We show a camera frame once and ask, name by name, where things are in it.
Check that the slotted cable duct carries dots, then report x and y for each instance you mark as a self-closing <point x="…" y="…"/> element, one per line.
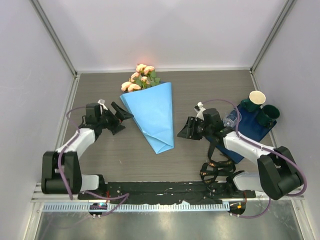
<point x="137" y="208"/>

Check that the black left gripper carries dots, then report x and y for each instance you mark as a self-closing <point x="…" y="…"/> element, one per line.
<point x="120" y="114"/>

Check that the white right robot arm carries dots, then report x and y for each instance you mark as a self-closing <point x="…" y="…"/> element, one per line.
<point x="277" y="176"/>

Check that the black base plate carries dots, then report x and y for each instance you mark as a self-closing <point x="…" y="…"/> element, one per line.
<point x="184" y="189"/>

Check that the black printed ribbon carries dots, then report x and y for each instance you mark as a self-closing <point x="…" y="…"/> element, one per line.
<point x="212" y="169"/>

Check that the clear plastic cup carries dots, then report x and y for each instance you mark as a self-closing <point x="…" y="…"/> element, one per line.
<point x="231" y="119"/>

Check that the dark green mug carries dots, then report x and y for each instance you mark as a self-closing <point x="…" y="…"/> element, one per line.
<point x="267" y="115"/>
<point x="249" y="106"/>

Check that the aluminium frame rail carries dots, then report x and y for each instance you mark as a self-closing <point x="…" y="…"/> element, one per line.
<point x="83" y="191"/>

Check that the beige paper cup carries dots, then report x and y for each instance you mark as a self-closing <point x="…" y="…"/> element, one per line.
<point x="257" y="98"/>

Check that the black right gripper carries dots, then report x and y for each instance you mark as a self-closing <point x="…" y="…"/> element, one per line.
<point x="187" y="132"/>

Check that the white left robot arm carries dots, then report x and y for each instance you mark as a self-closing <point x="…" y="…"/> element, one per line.
<point x="61" y="171"/>

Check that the large blue wrapping paper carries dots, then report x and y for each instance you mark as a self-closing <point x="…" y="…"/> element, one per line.
<point x="152" y="111"/>

